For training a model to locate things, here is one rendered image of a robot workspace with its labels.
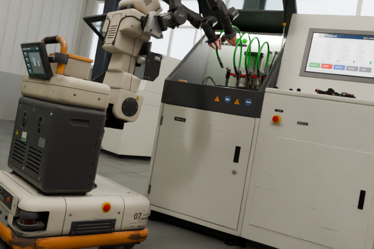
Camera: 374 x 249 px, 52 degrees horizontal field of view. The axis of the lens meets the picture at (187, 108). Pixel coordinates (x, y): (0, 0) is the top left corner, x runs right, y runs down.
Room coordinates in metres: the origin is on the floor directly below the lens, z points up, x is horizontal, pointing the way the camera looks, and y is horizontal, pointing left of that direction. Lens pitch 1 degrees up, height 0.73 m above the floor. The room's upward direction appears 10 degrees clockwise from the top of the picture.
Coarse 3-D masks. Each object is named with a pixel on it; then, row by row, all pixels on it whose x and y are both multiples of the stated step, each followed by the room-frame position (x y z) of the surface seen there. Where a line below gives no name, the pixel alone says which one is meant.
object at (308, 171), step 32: (288, 32) 2.61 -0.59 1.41; (288, 64) 2.53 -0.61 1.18; (288, 96) 2.25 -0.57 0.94; (288, 128) 2.24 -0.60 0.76; (320, 128) 2.16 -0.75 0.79; (352, 128) 2.09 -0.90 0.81; (256, 160) 2.31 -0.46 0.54; (288, 160) 2.22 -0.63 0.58; (320, 160) 2.15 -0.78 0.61; (352, 160) 2.08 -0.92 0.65; (256, 192) 2.29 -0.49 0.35; (288, 192) 2.21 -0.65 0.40; (320, 192) 2.14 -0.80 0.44; (352, 192) 2.07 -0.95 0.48; (256, 224) 2.28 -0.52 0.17; (288, 224) 2.20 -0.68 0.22; (320, 224) 2.12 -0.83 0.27; (352, 224) 2.05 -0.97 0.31
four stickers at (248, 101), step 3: (216, 96) 2.45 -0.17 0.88; (219, 96) 2.44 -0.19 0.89; (225, 96) 2.42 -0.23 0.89; (228, 96) 2.42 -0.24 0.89; (216, 99) 2.45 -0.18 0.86; (219, 99) 2.44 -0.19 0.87; (225, 99) 2.42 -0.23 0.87; (228, 99) 2.41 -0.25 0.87; (234, 99) 2.40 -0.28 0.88; (237, 99) 2.39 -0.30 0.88; (246, 99) 2.36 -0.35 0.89; (249, 99) 2.35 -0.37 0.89; (234, 102) 2.39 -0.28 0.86; (237, 102) 2.39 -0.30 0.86; (246, 102) 2.36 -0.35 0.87; (249, 102) 2.35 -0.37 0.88; (249, 105) 2.35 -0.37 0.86
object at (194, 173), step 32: (160, 128) 2.61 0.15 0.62; (192, 128) 2.51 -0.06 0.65; (224, 128) 2.41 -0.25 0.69; (160, 160) 2.59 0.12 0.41; (192, 160) 2.49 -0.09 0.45; (224, 160) 2.40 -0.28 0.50; (160, 192) 2.57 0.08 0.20; (192, 192) 2.47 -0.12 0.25; (224, 192) 2.38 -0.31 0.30; (224, 224) 2.37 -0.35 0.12
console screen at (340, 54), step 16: (320, 32) 2.51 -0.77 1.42; (336, 32) 2.47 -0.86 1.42; (352, 32) 2.43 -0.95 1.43; (368, 32) 2.39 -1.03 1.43; (320, 48) 2.48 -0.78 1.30; (336, 48) 2.44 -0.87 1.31; (352, 48) 2.40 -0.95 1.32; (368, 48) 2.36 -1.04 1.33; (304, 64) 2.49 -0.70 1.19; (320, 64) 2.45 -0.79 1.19; (336, 64) 2.41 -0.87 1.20; (352, 64) 2.37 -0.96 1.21; (368, 64) 2.33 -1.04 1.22; (352, 80) 2.34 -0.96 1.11; (368, 80) 2.30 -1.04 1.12
